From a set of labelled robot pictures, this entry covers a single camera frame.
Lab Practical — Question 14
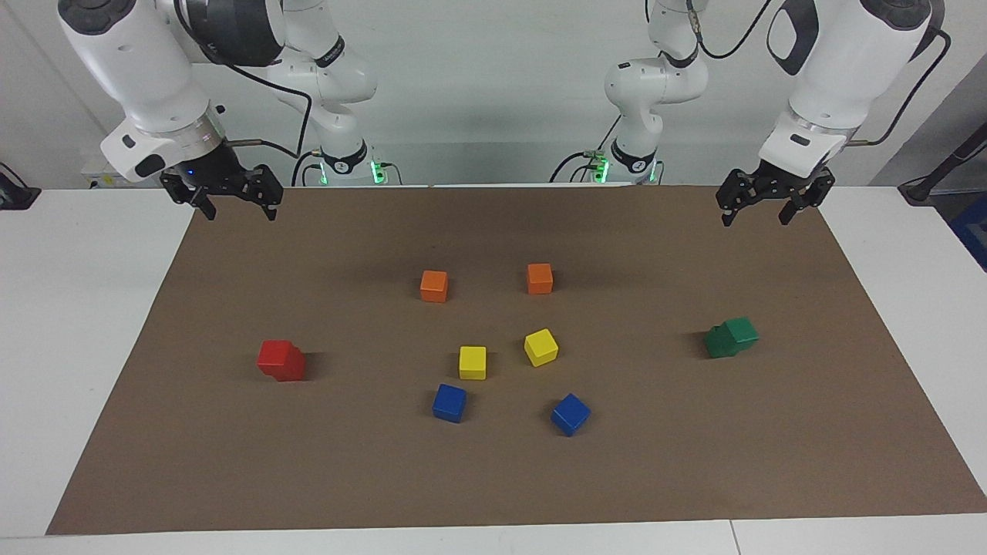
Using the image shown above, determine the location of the green wooden cube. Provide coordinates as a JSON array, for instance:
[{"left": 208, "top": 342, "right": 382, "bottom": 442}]
[
  {"left": 704, "top": 325, "right": 745, "bottom": 359},
  {"left": 723, "top": 316, "right": 760, "bottom": 349}
]

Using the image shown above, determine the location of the red wooden cube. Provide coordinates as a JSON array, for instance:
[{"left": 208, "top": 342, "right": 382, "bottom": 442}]
[
  {"left": 257, "top": 340, "right": 298, "bottom": 375},
  {"left": 267, "top": 351, "right": 307, "bottom": 383}
]

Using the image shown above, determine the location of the white power socket box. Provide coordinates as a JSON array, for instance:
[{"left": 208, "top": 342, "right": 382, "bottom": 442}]
[{"left": 81, "top": 154, "right": 167, "bottom": 190}]

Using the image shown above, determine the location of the black pole stand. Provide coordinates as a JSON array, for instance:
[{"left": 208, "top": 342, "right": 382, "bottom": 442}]
[{"left": 898, "top": 123, "right": 987, "bottom": 207}]

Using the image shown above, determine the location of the black clamp base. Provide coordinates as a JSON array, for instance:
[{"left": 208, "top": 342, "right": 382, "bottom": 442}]
[{"left": 0, "top": 162, "right": 41, "bottom": 210}]

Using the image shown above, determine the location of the blue crate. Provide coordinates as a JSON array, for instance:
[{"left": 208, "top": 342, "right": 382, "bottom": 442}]
[{"left": 950, "top": 193, "right": 987, "bottom": 272}]

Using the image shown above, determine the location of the blue wooden cube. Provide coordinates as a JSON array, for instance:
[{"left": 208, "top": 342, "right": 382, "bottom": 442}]
[
  {"left": 432, "top": 383, "right": 468, "bottom": 424},
  {"left": 551, "top": 393, "right": 591, "bottom": 438}
]

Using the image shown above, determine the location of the brown table mat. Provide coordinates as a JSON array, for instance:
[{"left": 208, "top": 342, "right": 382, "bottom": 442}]
[{"left": 46, "top": 185, "right": 987, "bottom": 535}]

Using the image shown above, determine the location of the black base cable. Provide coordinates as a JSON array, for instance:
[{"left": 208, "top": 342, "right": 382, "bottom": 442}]
[
  {"left": 291, "top": 150, "right": 325, "bottom": 187},
  {"left": 550, "top": 114, "right": 620, "bottom": 184}
]

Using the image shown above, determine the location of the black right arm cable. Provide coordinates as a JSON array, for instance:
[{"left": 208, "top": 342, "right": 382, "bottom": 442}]
[{"left": 173, "top": 0, "right": 315, "bottom": 160}]

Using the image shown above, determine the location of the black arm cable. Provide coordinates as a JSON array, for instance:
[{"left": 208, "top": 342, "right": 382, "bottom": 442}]
[
  {"left": 173, "top": 0, "right": 315, "bottom": 160},
  {"left": 682, "top": 0, "right": 951, "bottom": 146}
]

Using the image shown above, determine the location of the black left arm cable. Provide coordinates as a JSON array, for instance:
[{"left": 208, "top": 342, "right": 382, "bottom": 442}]
[{"left": 682, "top": 0, "right": 951, "bottom": 146}]

